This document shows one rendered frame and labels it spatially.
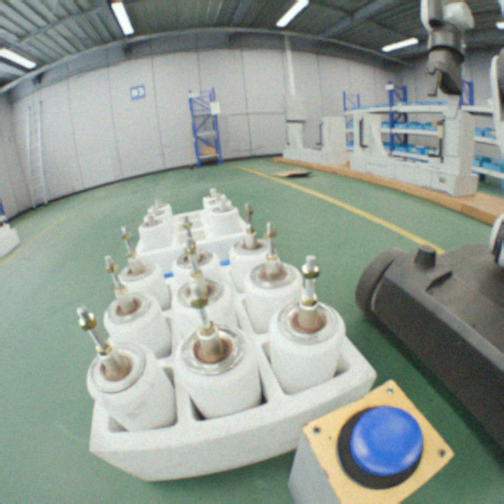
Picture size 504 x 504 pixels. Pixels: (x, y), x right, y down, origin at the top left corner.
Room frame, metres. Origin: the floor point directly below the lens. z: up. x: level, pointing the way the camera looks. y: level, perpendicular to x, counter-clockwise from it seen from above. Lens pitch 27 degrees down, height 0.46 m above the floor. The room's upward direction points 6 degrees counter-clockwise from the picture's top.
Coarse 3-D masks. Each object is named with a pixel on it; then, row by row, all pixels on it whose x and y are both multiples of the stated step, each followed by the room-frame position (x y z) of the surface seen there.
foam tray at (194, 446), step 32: (256, 352) 0.22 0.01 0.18; (352, 352) 0.19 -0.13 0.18; (320, 384) 0.15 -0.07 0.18; (352, 384) 0.14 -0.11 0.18; (96, 416) 0.10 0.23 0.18; (192, 416) 0.12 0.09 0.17; (224, 416) 0.12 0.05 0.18; (256, 416) 0.12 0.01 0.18; (288, 416) 0.12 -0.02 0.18; (320, 416) 0.13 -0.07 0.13; (96, 448) 0.06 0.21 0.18; (128, 448) 0.07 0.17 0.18; (160, 448) 0.08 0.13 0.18; (192, 448) 0.08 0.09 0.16; (224, 448) 0.09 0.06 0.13; (256, 448) 0.10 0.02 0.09; (288, 448) 0.12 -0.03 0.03
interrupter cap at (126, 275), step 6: (144, 264) 0.40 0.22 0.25; (150, 264) 0.39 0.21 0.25; (126, 270) 0.38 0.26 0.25; (144, 270) 0.37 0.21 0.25; (150, 270) 0.37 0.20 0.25; (120, 276) 0.35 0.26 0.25; (126, 276) 0.35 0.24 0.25; (132, 276) 0.35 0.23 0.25; (138, 276) 0.35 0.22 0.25; (144, 276) 0.35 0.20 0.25
